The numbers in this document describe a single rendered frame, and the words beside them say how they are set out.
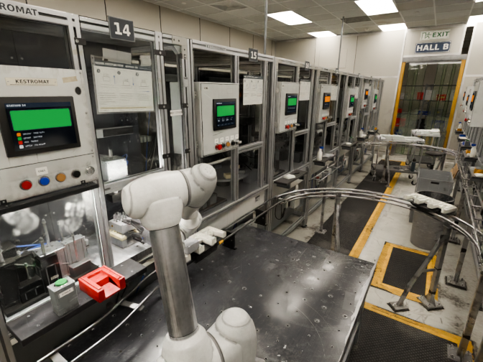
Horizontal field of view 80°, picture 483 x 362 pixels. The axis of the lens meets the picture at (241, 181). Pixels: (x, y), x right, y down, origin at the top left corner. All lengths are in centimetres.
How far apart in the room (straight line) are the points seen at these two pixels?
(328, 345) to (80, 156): 135
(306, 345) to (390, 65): 839
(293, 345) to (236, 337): 39
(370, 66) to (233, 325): 869
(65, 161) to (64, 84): 30
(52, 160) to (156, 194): 54
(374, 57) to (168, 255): 877
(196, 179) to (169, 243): 22
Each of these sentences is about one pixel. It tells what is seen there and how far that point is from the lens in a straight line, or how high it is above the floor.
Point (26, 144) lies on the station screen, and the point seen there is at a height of 157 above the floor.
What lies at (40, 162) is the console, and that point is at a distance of 132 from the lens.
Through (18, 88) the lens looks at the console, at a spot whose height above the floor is 176.
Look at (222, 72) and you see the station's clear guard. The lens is 204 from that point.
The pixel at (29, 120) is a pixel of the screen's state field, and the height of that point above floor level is 165.
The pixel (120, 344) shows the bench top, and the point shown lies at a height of 68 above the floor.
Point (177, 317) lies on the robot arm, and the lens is 106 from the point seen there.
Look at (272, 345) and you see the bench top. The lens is 147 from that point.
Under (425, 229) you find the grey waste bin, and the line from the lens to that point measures 392.
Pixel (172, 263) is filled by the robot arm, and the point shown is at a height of 122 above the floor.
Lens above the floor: 176
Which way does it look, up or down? 18 degrees down
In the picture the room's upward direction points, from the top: straight up
